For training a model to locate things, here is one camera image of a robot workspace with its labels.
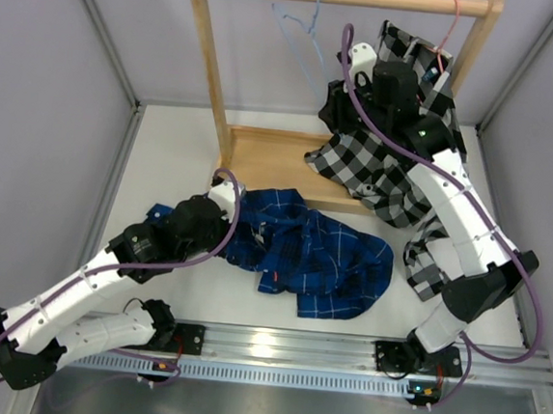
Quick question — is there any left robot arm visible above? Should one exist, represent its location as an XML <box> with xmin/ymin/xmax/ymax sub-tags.
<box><xmin>0</xmin><ymin>194</ymin><xmax>239</xmax><ymax>391</ymax></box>

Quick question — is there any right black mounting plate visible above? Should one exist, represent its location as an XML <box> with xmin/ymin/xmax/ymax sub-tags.
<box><xmin>374</xmin><ymin>340</ymin><xmax>413</xmax><ymax>379</ymax></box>

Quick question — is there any perforated cable duct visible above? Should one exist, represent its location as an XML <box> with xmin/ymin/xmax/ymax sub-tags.
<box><xmin>63</xmin><ymin>346</ymin><xmax>437</xmax><ymax>400</ymax></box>

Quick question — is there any pink wire hanger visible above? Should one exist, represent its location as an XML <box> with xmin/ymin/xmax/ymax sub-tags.
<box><xmin>435</xmin><ymin>0</ymin><xmax>461</xmax><ymax>55</ymax></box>

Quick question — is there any black white checkered shirt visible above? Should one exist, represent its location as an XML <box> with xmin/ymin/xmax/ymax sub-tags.
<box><xmin>304</xmin><ymin>21</ymin><xmax>466</xmax><ymax>301</ymax></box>

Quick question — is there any black mounting plate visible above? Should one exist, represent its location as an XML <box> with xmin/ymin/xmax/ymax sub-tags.
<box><xmin>374</xmin><ymin>340</ymin><xmax>413</xmax><ymax>379</ymax></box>
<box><xmin>165</xmin><ymin>322</ymin><xmax>206</xmax><ymax>356</ymax></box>

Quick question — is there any right aluminium frame post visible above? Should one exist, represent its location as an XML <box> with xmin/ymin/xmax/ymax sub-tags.
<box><xmin>474</xmin><ymin>13</ymin><xmax>553</xmax><ymax>133</ymax></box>

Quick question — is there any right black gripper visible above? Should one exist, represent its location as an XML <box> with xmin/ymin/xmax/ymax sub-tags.
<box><xmin>317</xmin><ymin>70</ymin><xmax>395</xmax><ymax>141</ymax></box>

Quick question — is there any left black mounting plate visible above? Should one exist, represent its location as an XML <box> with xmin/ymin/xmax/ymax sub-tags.
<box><xmin>165</xmin><ymin>322</ymin><xmax>206</xmax><ymax>356</ymax></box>

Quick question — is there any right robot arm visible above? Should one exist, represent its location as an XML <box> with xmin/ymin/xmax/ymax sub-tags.
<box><xmin>326</xmin><ymin>55</ymin><xmax>539</xmax><ymax>372</ymax></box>

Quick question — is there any blue plaid shirt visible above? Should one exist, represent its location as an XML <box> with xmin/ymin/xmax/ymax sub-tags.
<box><xmin>139</xmin><ymin>176</ymin><xmax>401</xmax><ymax>326</ymax></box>

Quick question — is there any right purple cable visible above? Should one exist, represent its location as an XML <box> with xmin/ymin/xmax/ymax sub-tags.
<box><xmin>310</xmin><ymin>22</ymin><xmax>553</xmax><ymax>414</ymax></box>

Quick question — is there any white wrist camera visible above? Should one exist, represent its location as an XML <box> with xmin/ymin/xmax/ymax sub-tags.
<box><xmin>207</xmin><ymin>180</ymin><xmax>246</xmax><ymax>222</ymax></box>
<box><xmin>346</xmin><ymin>42</ymin><xmax>377</xmax><ymax>88</ymax></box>

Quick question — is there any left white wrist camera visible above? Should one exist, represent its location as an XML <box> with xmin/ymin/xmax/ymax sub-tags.
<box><xmin>207</xmin><ymin>180</ymin><xmax>246</xmax><ymax>222</ymax></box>

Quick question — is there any aluminium frame post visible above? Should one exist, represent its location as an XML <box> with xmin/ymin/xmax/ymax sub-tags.
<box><xmin>474</xmin><ymin>13</ymin><xmax>553</xmax><ymax>133</ymax></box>
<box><xmin>80</xmin><ymin>0</ymin><xmax>141</xmax><ymax>111</ymax></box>

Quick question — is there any purple cable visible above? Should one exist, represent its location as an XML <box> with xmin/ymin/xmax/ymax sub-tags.
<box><xmin>310</xmin><ymin>22</ymin><xmax>553</xmax><ymax>414</ymax></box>
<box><xmin>0</xmin><ymin>147</ymin><xmax>247</xmax><ymax>410</ymax></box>

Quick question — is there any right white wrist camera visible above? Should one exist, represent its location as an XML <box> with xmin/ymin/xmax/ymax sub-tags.
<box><xmin>346</xmin><ymin>42</ymin><xmax>377</xmax><ymax>88</ymax></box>

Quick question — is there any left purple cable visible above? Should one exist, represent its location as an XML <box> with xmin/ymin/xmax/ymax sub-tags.
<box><xmin>0</xmin><ymin>147</ymin><xmax>247</xmax><ymax>410</ymax></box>

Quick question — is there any light blue wire hanger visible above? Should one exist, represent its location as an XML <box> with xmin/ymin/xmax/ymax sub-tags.
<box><xmin>263</xmin><ymin>0</ymin><xmax>339</xmax><ymax>99</ymax></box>

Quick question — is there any wooden clothes rack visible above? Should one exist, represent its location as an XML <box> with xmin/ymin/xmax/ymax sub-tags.
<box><xmin>191</xmin><ymin>0</ymin><xmax>505</xmax><ymax>215</ymax></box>

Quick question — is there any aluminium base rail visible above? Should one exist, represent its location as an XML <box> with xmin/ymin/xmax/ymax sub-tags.
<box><xmin>65</xmin><ymin>308</ymin><xmax>553</xmax><ymax>391</ymax></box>

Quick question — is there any left aluminium frame post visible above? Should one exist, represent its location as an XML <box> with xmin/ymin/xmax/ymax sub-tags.
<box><xmin>80</xmin><ymin>0</ymin><xmax>141</xmax><ymax>111</ymax></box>

